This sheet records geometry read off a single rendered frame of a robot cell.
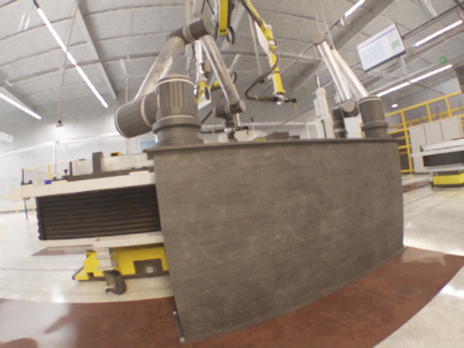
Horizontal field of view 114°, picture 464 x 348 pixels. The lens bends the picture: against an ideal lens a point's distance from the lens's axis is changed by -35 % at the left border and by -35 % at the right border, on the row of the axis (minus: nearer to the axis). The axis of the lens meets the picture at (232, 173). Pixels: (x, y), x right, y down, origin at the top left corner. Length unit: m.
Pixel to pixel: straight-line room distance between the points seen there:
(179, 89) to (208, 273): 0.84
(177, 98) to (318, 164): 0.79
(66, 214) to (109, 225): 0.37
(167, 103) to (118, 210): 0.98
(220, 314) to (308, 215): 0.67
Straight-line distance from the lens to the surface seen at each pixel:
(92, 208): 1.85
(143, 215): 1.75
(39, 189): 1.68
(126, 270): 2.04
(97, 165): 1.55
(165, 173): 0.98
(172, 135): 1.03
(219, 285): 1.10
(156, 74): 1.49
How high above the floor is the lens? 0.74
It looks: 1 degrees up
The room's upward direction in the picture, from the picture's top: 7 degrees counter-clockwise
